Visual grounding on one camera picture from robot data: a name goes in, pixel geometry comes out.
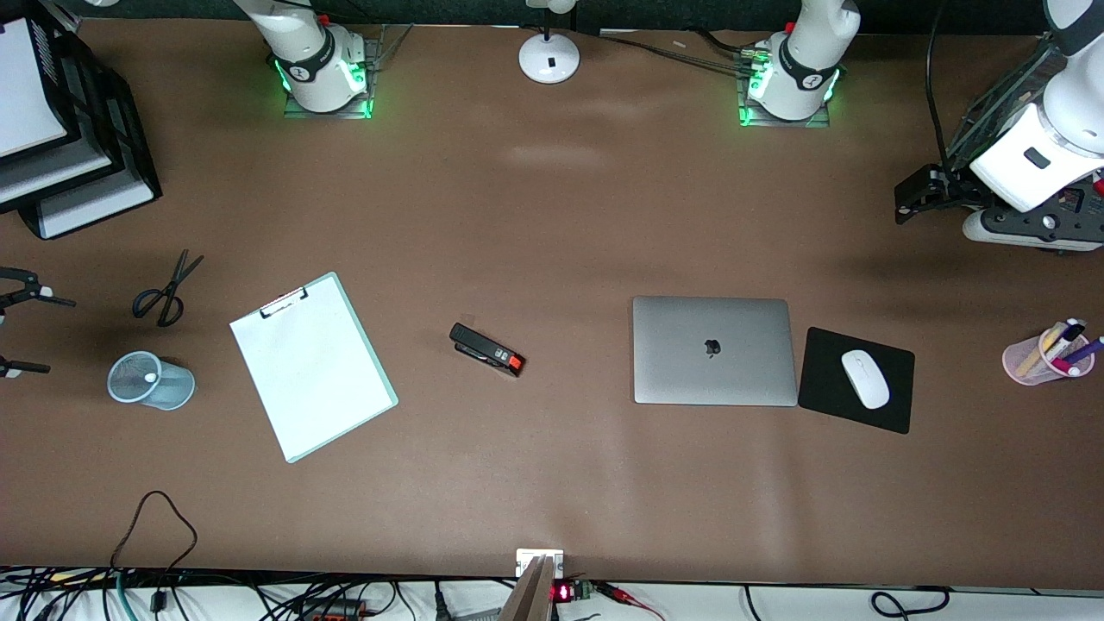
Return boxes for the grey camera mount bar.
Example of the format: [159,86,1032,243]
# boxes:
[499,556,557,621]

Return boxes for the black stacked letter tray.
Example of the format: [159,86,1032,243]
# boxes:
[0,0,163,241]

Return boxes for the red wire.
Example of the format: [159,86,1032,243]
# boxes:
[595,582,665,621]

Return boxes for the yellow pen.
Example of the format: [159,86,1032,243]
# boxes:
[1018,326,1066,376]

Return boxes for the pink mesh pen cup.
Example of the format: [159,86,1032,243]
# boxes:
[1002,326,1096,386]

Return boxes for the black capped white marker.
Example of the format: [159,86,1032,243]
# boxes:
[1048,319,1088,354]

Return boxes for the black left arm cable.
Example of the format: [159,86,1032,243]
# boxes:
[925,24,951,172]

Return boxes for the black coiled cable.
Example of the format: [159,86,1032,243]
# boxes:
[869,586,951,618]

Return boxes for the brown cable loop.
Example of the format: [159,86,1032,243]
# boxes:
[110,490,198,574]

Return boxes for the white computer mouse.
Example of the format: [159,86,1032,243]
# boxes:
[841,349,890,410]

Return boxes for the black mesh desk tray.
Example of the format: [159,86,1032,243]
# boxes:
[944,39,1066,173]

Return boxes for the black stapler red tip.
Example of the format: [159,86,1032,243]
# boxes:
[448,323,526,379]

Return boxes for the blue mesh pen cup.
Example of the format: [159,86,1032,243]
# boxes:
[107,351,196,411]

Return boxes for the small white card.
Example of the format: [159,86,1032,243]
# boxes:
[516,549,564,579]

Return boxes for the black cable bundle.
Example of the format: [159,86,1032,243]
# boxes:
[0,565,432,621]

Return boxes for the silver laptop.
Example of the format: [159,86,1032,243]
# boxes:
[632,296,799,407]

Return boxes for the black mouse pad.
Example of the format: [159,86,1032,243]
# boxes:
[798,326,916,436]

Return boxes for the white round lamp base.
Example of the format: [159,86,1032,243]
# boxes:
[518,0,580,85]

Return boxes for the teal clipboard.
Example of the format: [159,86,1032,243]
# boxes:
[229,272,399,464]

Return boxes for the black scissors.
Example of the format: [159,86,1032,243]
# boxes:
[132,249,205,328]

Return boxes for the black base power cable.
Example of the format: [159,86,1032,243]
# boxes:
[595,30,756,70]

